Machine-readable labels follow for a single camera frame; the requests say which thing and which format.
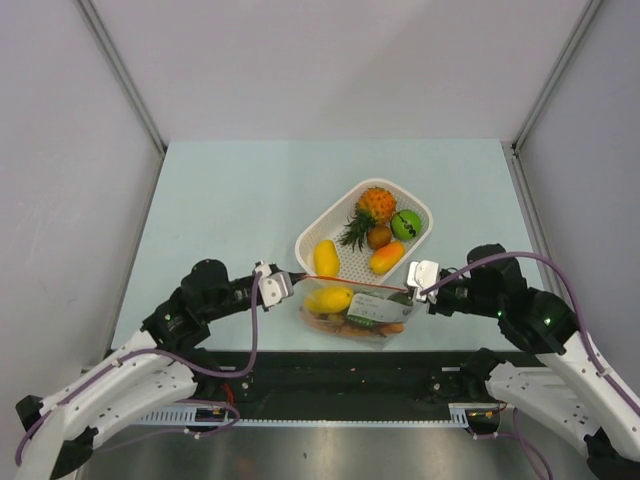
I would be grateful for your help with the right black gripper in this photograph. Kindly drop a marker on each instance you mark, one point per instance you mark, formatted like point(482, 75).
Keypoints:
point(439, 307)

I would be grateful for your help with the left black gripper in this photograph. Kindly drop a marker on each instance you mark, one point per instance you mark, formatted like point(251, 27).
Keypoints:
point(296, 276)

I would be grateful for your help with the clear zip bag red zipper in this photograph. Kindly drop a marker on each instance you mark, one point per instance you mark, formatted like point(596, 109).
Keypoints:
point(370, 303)

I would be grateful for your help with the yellow mango front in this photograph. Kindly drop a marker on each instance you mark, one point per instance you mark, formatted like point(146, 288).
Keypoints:
point(329, 300)

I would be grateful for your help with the yellow mango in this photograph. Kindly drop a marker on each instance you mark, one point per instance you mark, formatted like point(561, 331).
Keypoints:
point(329, 300)
point(326, 259)

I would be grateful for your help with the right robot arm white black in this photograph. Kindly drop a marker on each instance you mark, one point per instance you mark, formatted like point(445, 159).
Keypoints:
point(601, 420)

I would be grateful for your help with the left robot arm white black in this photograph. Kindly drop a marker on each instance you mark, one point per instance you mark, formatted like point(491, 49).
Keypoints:
point(162, 363)

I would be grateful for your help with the light blue table mat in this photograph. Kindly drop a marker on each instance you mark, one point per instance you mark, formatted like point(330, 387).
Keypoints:
point(244, 202)

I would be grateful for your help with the bright green apple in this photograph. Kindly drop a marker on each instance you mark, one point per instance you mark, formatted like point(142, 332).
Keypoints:
point(406, 225)

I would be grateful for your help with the orange yellow pear fruit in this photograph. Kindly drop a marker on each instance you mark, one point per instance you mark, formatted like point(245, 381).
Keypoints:
point(387, 257)

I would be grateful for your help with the brown kiwi fruit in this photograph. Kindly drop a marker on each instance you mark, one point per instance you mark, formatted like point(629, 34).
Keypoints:
point(379, 236)

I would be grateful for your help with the yellow mango rear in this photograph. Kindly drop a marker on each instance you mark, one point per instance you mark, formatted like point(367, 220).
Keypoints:
point(326, 259)

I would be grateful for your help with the orange spiky fruit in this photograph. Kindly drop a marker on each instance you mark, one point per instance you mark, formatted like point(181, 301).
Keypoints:
point(374, 207)

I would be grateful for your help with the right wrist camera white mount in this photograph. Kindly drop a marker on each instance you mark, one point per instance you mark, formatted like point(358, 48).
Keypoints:
point(420, 280)

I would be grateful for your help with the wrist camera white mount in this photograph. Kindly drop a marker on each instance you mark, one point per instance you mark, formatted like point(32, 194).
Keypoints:
point(420, 280)
point(274, 284)

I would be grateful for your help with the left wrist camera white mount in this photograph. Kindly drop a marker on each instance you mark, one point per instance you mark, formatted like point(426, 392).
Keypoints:
point(274, 284)

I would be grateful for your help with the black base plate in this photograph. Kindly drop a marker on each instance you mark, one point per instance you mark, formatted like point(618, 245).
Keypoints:
point(427, 377)

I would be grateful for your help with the right aluminium corner post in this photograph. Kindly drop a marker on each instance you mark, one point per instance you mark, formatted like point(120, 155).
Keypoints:
point(559, 68)

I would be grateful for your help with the aluminium corner post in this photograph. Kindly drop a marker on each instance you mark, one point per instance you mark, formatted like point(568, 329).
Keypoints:
point(108, 49)
point(559, 68)

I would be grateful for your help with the white slotted cable duct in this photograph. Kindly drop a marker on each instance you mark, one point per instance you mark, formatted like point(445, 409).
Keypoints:
point(279, 412)

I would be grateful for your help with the left aluminium corner post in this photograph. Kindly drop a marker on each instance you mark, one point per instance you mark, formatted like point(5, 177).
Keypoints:
point(108, 49)

